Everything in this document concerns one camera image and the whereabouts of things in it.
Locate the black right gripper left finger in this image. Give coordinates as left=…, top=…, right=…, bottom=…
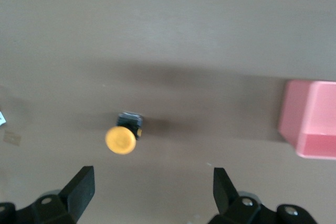
left=0, top=165, right=96, bottom=224

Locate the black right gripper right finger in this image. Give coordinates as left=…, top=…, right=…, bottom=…
left=207, top=167, right=319, bottom=224

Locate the yellow mushroom push button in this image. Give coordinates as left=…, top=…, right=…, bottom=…
left=105, top=112, right=144, bottom=155

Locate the brown tape piece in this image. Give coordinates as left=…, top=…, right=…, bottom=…
left=3, top=130, right=22, bottom=147

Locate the pink plastic box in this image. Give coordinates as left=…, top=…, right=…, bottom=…
left=277, top=80, right=336, bottom=160

